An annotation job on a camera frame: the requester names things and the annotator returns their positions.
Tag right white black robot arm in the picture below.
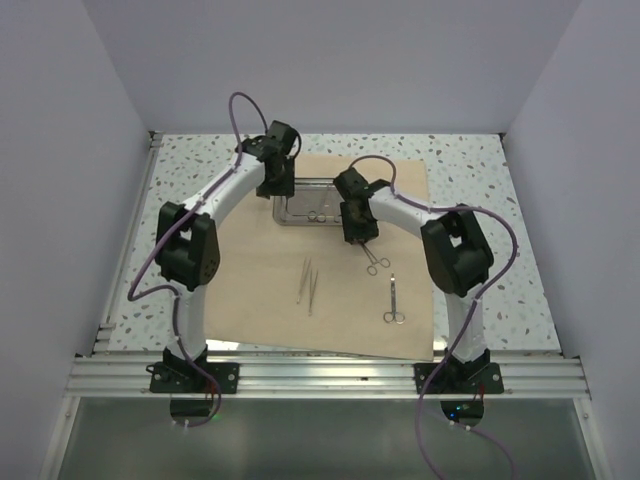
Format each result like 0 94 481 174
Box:
333 167 494 393

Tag steel hemostat forceps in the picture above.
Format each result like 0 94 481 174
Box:
360 243 391 276

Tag steel tweezers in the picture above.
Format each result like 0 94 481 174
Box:
308 269 319 316
296 257 311 304

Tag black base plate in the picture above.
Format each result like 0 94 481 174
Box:
425 363 505 395
146 362 240 394

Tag steel ring-handled forceps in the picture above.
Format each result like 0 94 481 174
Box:
307 185 330 224

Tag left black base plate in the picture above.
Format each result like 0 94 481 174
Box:
146 362 240 394

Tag steel instrument tray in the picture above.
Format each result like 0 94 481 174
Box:
272 177 342 226

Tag aluminium front rail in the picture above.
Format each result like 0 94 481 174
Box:
64 351 591 400

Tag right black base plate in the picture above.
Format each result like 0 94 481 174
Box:
425 363 505 395

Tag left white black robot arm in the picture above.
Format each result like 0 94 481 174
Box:
149 121 300 393

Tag steel surgical scissors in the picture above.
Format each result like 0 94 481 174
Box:
383 273 405 324

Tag beige cloth surgical kit wrap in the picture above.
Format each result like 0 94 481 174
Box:
207 148 435 362

